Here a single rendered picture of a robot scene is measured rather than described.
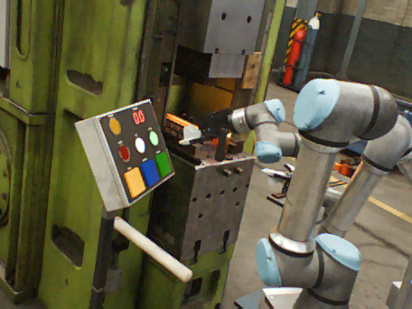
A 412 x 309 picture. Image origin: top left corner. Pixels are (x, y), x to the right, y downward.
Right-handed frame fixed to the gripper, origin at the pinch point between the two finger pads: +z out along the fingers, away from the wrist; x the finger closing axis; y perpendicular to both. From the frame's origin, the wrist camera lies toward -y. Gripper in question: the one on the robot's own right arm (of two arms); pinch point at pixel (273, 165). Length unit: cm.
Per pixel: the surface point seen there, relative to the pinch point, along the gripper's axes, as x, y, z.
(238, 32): 0, -45, 31
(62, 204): -39, 46, 82
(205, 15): -17, -50, 33
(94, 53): -38, -27, 71
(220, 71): -5.8, -29.7, 30.6
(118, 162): -68, -8, 8
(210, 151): -3.3, 4.9, 30.7
